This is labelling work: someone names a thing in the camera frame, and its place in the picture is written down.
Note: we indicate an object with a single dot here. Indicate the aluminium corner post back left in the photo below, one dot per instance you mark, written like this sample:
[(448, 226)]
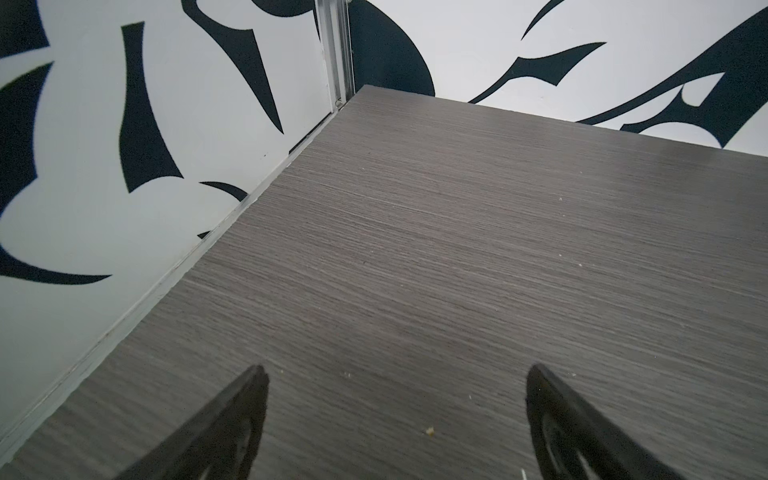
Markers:
[(335, 36)]

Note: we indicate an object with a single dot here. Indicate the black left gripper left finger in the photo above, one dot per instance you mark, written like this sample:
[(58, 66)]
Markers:
[(221, 441)]

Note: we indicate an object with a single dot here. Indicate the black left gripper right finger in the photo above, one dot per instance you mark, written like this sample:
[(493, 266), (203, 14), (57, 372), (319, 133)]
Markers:
[(571, 438)]

